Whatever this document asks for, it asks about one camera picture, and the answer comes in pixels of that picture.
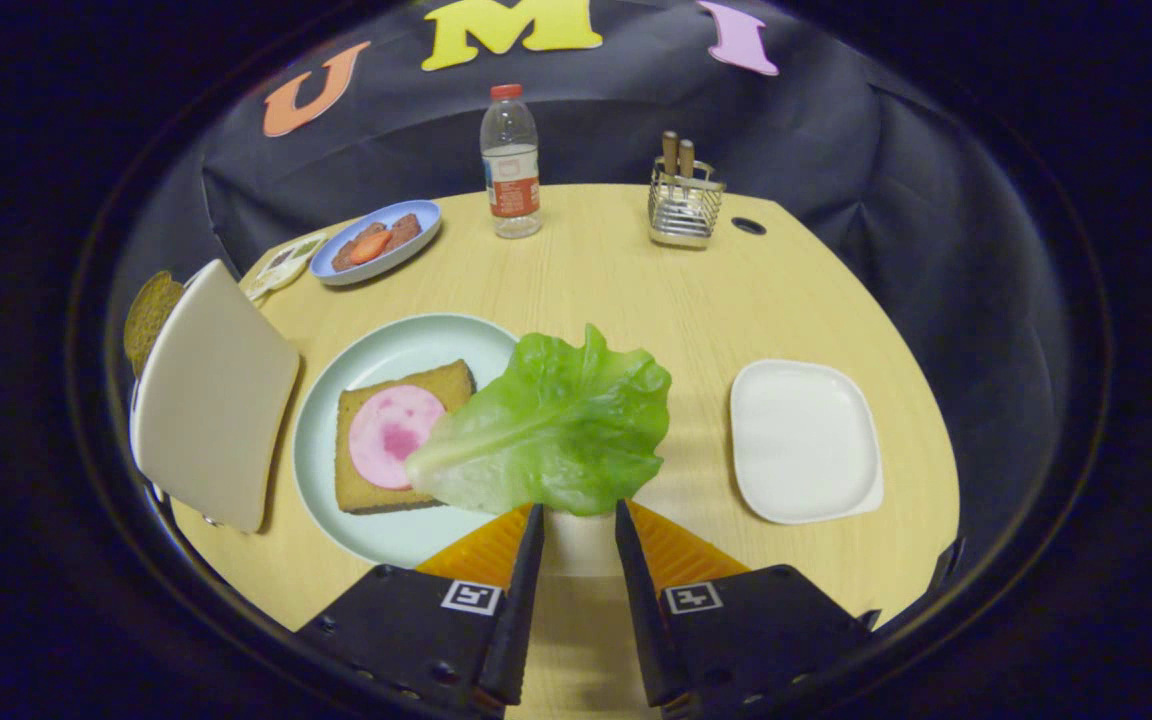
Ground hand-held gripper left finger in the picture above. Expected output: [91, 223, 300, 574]
[294, 503, 545, 716]

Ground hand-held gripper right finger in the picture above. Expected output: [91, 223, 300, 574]
[614, 500, 882, 720]

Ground green lettuce leaf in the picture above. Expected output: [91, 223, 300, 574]
[404, 322, 674, 518]

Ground round brown bread slice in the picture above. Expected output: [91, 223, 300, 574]
[123, 270, 185, 379]

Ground square brown bread slice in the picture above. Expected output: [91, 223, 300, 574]
[334, 359, 478, 516]

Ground pink ham slice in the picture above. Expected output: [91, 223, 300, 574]
[348, 385, 447, 491]

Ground white square plate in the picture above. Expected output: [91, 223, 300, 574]
[729, 359, 885, 526]

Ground pale green round plate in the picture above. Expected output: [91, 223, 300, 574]
[292, 313, 527, 569]

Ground white toaster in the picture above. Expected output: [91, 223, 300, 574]
[129, 258, 302, 535]

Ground white sectioned dish with seeds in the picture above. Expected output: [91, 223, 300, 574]
[241, 232, 329, 301]

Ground blue plate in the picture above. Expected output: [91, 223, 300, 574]
[310, 199, 444, 288]

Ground clear plastic bottle red cap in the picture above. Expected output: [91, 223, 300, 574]
[479, 84, 543, 240]

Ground metal wire cutlery holder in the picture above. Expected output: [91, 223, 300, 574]
[647, 158, 727, 250]

